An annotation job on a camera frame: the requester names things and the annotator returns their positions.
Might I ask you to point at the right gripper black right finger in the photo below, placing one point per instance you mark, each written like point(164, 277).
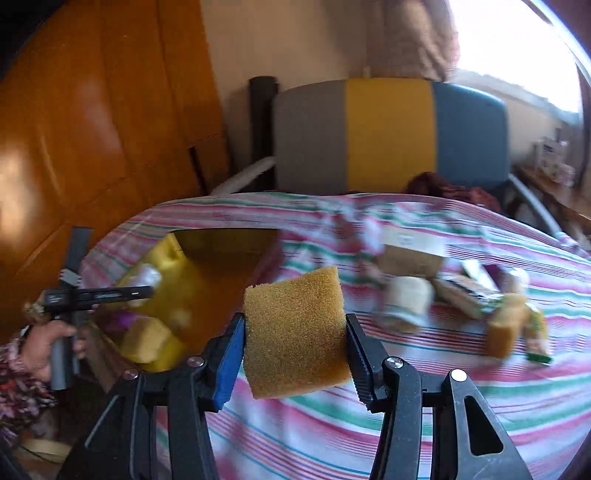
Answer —
point(366, 356)

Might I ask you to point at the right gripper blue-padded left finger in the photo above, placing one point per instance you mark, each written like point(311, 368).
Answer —
point(223, 358)

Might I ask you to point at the yellow sponge block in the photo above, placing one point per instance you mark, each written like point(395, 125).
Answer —
point(295, 335)
point(506, 324)

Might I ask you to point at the person's left hand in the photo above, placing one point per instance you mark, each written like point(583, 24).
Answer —
point(35, 351)

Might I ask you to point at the gold metal tin tray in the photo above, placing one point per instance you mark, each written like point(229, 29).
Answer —
point(198, 278)

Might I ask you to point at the striped pink green bedsheet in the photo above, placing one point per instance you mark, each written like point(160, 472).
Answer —
point(330, 434)

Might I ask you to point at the white cardboard box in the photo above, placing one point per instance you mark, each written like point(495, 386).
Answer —
point(412, 253)

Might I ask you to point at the green yellow snack packet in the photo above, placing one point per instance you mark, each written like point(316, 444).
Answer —
point(536, 336)

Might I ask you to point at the dark red cloth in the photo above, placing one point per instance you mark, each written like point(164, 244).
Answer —
point(431, 184)

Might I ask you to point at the orange wooden wardrobe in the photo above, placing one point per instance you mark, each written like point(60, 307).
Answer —
point(109, 108)

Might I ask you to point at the grey yellow blue armchair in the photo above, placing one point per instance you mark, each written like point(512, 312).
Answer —
point(376, 135)

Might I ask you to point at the wooden side shelf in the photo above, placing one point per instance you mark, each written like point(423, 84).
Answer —
point(570, 202)

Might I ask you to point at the white box on shelf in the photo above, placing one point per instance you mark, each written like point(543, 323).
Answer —
point(550, 160)

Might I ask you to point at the pink patterned curtain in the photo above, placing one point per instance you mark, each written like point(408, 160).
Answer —
point(411, 39)

